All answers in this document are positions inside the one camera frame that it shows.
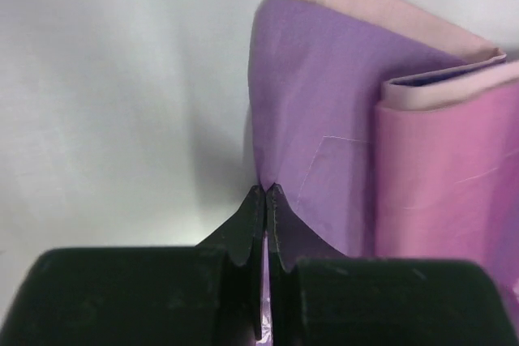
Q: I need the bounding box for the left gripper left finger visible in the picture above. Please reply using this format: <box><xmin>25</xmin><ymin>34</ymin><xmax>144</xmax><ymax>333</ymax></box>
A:
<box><xmin>1</xmin><ymin>186</ymin><xmax>265</xmax><ymax>345</ymax></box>

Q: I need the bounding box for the purple printed cloth placemat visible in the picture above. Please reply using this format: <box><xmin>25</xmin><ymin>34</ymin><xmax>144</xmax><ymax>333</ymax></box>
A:
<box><xmin>249</xmin><ymin>0</ymin><xmax>518</xmax><ymax>323</ymax></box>

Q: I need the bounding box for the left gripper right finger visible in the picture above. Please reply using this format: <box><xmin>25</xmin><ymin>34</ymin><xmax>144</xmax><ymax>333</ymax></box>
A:
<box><xmin>266</xmin><ymin>185</ymin><xmax>518</xmax><ymax>345</ymax></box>

